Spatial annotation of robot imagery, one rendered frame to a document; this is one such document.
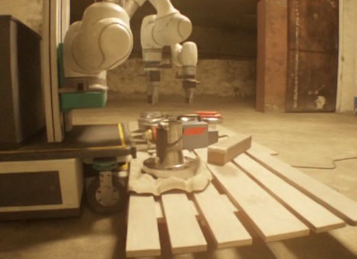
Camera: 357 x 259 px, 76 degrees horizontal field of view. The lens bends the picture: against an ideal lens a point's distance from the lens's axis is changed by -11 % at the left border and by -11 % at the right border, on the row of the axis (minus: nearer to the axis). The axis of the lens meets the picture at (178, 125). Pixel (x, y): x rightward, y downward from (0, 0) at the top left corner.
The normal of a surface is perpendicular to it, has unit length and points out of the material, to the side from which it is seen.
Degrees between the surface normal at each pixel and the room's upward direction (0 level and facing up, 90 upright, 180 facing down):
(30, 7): 89
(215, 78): 90
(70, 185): 90
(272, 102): 90
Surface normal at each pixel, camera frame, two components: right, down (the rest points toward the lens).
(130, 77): 0.15, 0.15
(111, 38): 0.62, 0.22
